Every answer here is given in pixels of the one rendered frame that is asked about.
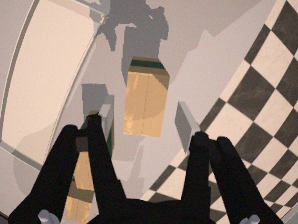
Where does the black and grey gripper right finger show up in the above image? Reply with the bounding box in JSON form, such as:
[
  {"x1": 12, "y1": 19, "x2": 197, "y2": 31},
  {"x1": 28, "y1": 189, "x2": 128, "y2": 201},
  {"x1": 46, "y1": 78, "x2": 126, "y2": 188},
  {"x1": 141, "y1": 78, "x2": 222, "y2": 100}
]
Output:
[{"x1": 174, "y1": 101, "x2": 284, "y2": 224}]

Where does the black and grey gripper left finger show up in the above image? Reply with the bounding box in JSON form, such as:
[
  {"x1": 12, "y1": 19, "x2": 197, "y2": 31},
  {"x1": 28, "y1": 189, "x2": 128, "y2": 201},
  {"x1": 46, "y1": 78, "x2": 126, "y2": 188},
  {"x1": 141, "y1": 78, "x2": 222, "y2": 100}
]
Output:
[{"x1": 8, "y1": 95, "x2": 138, "y2": 224}]

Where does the cream shallow tray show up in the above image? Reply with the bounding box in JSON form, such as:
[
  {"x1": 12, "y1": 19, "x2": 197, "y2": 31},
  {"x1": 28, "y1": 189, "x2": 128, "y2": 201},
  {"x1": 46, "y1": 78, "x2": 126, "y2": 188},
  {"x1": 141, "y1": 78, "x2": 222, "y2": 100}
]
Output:
[{"x1": 0, "y1": 0, "x2": 108, "y2": 172}]

